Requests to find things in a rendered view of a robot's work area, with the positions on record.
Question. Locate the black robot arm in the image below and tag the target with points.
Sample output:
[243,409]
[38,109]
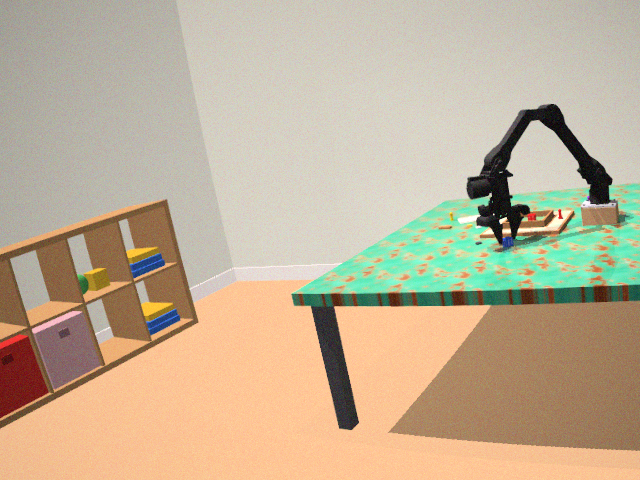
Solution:
[490,180]

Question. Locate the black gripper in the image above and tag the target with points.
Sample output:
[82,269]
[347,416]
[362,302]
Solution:
[502,206]

